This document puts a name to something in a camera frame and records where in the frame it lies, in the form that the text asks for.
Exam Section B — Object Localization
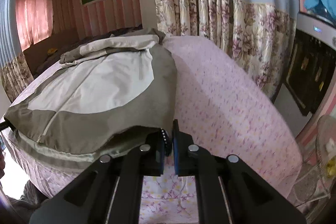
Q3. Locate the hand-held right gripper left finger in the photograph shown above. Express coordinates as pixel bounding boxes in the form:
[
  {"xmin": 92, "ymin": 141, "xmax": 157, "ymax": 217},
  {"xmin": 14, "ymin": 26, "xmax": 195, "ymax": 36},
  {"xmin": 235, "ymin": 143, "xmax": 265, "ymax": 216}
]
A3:
[{"xmin": 29, "ymin": 130, "xmax": 166, "ymax": 224}]

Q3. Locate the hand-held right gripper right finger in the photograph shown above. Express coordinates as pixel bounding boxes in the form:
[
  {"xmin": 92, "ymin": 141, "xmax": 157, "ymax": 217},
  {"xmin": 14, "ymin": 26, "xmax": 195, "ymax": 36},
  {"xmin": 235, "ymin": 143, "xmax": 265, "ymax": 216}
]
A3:
[{"xmin": 172, "ymin": 120, "xmax": 306, "ymax": 224}]

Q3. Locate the olive and white jacket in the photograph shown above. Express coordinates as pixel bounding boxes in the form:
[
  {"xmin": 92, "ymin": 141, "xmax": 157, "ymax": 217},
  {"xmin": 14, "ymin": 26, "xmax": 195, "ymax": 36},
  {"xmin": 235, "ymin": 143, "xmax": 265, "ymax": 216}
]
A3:
[{"xmin": 4, "ymin": 27, "xmax": 179, "ymax": 162}]

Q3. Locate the pink floral table sheet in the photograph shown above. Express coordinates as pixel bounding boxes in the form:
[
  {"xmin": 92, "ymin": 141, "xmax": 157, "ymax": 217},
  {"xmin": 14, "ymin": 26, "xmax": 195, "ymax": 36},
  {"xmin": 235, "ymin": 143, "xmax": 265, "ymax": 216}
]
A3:
[{"xmin": 8, "ymin": 36, "xmax": 303, "ymax": 224}]

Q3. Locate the dark cloth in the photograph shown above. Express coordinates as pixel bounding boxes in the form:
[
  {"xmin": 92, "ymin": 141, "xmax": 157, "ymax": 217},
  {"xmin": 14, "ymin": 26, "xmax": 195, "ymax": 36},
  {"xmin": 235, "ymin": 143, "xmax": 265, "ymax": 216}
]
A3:
[{"xmin": 6, "ymin": 179, "xmax": 54, "ymax": 214}]

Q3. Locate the pink window curtain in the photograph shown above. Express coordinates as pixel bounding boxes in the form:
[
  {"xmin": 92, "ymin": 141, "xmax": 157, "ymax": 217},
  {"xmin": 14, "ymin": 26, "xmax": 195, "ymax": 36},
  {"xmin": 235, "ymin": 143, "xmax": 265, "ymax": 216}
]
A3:
[{"xmin": 15, "ymin": 0, "xmax": 53, "ymax": 45}]

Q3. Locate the beige electric fan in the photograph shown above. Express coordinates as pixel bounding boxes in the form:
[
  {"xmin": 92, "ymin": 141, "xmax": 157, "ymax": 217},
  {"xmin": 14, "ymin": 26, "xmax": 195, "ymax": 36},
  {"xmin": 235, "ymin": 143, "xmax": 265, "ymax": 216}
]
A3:
[{"xmin": 292, "ymin": 115, "xmax": 336, "ymax": 204}]

